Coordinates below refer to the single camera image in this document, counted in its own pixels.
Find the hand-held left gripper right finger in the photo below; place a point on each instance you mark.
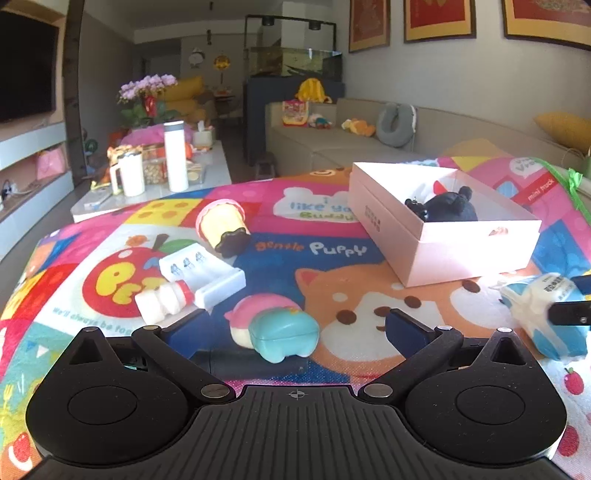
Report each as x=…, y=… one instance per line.
x=406, y=334

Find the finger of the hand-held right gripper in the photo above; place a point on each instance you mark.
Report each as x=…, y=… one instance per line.
x=584, y=284
x=572, y=314

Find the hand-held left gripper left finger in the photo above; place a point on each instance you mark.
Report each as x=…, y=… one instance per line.
x=182, y=337

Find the blue white tissue pack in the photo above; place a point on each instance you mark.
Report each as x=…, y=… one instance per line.
x=531, y=314

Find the small white red-capped bottle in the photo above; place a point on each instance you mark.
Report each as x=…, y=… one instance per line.
x=159, y=302

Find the white battery charger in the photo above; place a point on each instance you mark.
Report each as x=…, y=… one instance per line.
x=217, y=288

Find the pink white squishy toy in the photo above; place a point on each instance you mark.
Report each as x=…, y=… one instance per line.
x=256, y=309

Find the pink cardboard box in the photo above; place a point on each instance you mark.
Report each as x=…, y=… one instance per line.
x=461, y=258

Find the teal squishy toy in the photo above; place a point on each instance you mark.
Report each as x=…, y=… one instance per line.
x=281, y=337

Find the black plush toy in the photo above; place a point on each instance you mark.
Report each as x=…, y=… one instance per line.
x=452, y=207

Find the colourful printed play mat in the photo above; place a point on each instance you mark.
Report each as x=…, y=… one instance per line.
x=323, y=249

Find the yellow cushion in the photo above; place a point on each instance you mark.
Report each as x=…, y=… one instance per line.
x=561, y=127

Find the clear snack jar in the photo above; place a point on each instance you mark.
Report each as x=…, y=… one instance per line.
x=154, y=173

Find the white lidded mug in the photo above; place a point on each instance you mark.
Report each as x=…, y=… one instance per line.
x=131, y=177

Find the white coffee table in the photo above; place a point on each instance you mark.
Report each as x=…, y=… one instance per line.
x=212, y=170

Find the white thermos bottle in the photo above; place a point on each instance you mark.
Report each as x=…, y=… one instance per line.
x=176, y=161

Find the small dark stool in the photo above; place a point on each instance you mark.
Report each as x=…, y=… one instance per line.
x=265, y=161

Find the beige tissue box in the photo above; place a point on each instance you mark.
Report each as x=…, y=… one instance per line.
x=203, y=138

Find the pink cloth bundle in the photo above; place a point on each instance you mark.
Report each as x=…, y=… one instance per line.
x=143, y=137

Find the grey neck pillow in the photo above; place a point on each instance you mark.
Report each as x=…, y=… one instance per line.
x=387, y=127

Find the beige sofa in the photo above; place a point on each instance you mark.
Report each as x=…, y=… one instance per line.
x=323, y=143

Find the orange yellow plush toy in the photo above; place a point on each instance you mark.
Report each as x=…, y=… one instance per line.
x=358, y=127

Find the pink gift bag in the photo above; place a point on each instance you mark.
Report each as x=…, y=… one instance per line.
x=50, y=166

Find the small doll plush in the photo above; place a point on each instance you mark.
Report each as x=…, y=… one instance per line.
x=319, y=121

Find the dark blue cabinet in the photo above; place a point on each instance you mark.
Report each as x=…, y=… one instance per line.
x=256, y=115

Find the brown chair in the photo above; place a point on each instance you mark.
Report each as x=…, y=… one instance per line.
x=224, y=104

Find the colourful toy carton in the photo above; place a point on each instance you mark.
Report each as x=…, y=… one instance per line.
x=295, y=113

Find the yellow armchair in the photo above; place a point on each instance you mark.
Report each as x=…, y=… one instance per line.
x=187, y=87

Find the white television cabinet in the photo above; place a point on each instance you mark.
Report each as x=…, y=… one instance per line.
x=27, y=138

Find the pink potted flowers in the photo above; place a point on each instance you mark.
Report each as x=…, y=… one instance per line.
x=147, y=85

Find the yellow backpack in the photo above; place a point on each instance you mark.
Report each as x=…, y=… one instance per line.
x=311, y=90

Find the glass fish tank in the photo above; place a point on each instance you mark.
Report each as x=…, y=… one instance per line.
x=295, y=60

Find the black television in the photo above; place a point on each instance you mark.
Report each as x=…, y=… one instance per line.
x=25, y=69

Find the red framed wall picture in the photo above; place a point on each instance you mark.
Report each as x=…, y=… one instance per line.
x=547, y=16
x=369, y=23
x=438, y=18

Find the orange lantern wall decoration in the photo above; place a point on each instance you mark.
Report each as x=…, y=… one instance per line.
x=221, y=61

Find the white cartoon wall decoration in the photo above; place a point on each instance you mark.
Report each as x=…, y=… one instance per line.
x=197, y=57

